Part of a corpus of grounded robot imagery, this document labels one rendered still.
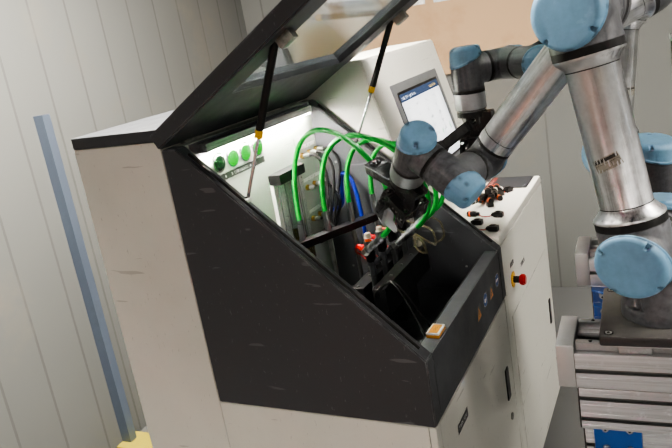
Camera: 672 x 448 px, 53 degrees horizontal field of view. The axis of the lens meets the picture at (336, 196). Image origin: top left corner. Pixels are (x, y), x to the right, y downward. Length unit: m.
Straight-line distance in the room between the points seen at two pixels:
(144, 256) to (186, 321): 0.19
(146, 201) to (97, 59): 1.67
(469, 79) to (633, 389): 0.75
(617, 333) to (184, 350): 1.04
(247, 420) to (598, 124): 1.13
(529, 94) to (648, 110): 2.54
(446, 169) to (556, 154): 2.63
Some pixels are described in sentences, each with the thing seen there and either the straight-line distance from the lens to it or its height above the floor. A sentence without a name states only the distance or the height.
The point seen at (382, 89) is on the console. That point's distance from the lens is 2.16.
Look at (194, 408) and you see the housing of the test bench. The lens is 1.90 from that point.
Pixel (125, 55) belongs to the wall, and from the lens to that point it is 3.44.
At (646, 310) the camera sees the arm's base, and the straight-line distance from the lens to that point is 1.37.
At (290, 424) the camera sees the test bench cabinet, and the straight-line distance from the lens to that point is 1.74.
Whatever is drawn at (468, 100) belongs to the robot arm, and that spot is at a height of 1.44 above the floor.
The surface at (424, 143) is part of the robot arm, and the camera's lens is 1.31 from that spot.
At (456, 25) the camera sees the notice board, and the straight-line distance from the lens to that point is 3.88.
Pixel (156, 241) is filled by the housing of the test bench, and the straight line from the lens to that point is 1.73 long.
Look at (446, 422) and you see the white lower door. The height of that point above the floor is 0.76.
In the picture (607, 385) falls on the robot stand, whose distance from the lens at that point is 1.45.
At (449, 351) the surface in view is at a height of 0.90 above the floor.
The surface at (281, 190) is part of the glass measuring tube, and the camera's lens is 1.91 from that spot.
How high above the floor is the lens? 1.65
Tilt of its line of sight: 14 degrees down
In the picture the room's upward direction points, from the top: 10 degrees counter-clockwise
